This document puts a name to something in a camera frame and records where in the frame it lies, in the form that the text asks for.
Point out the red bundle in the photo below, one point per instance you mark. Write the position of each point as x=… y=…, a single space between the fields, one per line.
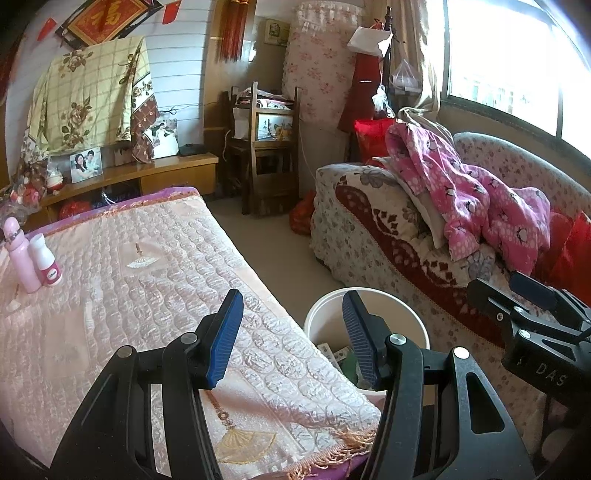
x=74 y=211

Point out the clear plastic bag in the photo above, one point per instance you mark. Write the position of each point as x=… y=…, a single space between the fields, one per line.
x=382 y=101
x=406 y=76

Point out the beige curtain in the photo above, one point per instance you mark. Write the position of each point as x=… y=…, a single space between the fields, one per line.
x=425 y=37

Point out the wooden cabinet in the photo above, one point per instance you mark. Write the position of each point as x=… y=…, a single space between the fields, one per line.
x=175 y=173

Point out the pink quilted table cover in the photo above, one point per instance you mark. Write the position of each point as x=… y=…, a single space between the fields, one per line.
x=138 y=300

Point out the black box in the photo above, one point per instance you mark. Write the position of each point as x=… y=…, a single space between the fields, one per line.
x=191 y=150

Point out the floral covered air conditioner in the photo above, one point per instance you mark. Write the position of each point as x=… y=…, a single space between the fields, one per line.
x=318 y=69

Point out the framed couple photo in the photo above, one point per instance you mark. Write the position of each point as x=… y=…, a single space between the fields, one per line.
x=85 y=166

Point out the white pillow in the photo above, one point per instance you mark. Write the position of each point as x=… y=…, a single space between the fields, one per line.
x=425 y=212

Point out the wedding photo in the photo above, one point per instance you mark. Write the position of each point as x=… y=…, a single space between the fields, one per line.
x=161 y=138

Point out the small framed wall picture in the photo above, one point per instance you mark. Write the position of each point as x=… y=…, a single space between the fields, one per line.
x=277 y=32

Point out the red plastic bag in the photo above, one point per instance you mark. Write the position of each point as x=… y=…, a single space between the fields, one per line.
x=302 y=214

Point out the wooden coat rack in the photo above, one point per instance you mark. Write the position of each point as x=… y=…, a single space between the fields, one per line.
x=389 y=27

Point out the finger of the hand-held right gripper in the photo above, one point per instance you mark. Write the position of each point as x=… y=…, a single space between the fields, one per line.
x=489 y=300
x=531 y=286

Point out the diamond red gold wall hanging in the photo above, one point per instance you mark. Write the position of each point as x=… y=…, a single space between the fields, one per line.
x=106 y=18

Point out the red knot decoration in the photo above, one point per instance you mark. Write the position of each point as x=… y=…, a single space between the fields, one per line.
x=233 y=37

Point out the floral checked cloth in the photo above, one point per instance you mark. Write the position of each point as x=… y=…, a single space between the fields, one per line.
x=83 y=92

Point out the white plastic bucket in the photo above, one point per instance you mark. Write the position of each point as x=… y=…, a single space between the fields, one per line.
x=323 y=323

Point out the white paper bag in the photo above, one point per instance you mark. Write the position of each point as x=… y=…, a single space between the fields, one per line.
x=369 y=41

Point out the pink patterned clothing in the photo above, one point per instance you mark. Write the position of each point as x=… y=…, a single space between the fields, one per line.
x=461 y=184

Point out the green white cardboard box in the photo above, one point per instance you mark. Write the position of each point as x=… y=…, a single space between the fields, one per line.
x=340 y=356

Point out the red hanging garment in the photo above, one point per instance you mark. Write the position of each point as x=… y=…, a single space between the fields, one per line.
x=364 y=92

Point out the red cushion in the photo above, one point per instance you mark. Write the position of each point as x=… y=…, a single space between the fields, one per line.
x=556 y=235
x=577 y=261

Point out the plastic wrapped flower bouquet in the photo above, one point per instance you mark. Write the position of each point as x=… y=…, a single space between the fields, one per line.
x=23 y=194

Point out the brown box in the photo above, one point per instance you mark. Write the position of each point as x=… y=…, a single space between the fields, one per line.
x=123 y=156

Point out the landscape picture frame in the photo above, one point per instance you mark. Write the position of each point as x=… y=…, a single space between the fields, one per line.
x=274 y=127

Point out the wooden chair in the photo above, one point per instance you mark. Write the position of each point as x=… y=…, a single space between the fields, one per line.
x=272 y=184

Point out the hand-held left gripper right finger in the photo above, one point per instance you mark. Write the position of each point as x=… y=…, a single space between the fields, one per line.
x=358 y=332

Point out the white red ornament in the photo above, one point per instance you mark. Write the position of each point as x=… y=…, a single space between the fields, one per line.
x=55 y=177

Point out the small red flag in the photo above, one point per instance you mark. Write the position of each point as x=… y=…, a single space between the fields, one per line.
x=171 y=11
x=46 y=29

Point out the window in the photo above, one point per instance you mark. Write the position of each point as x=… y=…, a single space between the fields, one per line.
x=508 y=55

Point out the white bottle pink label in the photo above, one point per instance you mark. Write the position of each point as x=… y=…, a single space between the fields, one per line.
x=46 y=267

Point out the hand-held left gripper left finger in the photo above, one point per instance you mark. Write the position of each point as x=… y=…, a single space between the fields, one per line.
x=226 y=337

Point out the floral covered sofa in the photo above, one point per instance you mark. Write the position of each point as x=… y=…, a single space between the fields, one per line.
x=360 y=217

